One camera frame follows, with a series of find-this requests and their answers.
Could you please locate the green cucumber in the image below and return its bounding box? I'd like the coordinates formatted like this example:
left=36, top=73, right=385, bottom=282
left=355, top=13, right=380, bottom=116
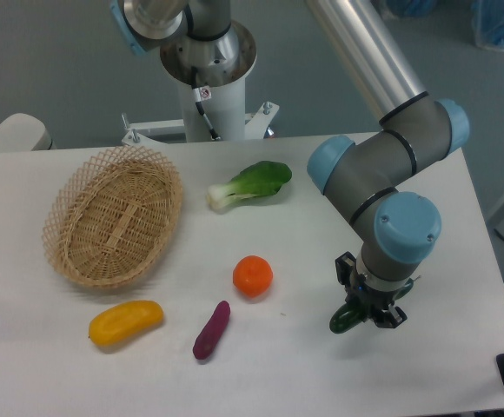
left=329, top=279, right=414, bottom=334

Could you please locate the white chair back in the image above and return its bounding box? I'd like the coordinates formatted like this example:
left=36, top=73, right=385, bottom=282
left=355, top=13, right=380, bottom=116
left=0, top=113, right=56, bottom=153

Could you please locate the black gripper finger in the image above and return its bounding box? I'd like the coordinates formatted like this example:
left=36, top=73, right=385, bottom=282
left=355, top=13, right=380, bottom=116
left=374, top=306, right=408, bottom=328
left=335, top=253, right=353, bottom=287

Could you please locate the woven wicker basket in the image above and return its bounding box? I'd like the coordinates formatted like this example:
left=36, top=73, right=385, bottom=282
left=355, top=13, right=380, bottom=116
left=43, top=147, right=183, bottom=289

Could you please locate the orange tangerine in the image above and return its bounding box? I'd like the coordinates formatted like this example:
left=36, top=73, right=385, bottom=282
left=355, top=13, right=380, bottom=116
left=233, top=255, right=274, bottom=298

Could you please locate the purple sweet potato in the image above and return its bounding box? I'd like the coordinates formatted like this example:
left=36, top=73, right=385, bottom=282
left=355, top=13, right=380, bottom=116
left=192, top=301, right=231, bottom=361

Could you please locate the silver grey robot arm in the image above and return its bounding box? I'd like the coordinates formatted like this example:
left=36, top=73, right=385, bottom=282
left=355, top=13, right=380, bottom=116
left=109, top=1, right=470, bottom=334

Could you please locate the green bok choy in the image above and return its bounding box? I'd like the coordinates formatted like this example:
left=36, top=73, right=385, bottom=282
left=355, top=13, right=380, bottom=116
left=206, top=161, right=292, bottom=211

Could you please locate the black cable on pedestal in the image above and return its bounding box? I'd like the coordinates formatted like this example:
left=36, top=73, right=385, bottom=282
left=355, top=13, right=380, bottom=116
left=189, top=65, right=222, bottom=142

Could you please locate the blue plastic bag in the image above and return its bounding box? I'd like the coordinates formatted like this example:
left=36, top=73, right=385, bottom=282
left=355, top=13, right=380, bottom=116
left=471, top=0, right=504, bottom=52

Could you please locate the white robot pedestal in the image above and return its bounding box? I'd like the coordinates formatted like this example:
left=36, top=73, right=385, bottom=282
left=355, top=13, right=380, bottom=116
left=123, top=21, right=280, bottom=146

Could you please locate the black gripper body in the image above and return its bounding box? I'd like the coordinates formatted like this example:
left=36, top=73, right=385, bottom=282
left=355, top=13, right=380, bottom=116
left=335, top=252, right=402, bottom=324

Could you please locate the yellow mango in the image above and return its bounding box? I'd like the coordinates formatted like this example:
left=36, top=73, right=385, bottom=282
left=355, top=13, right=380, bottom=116
left=88, top=300, right=164, bottom=347

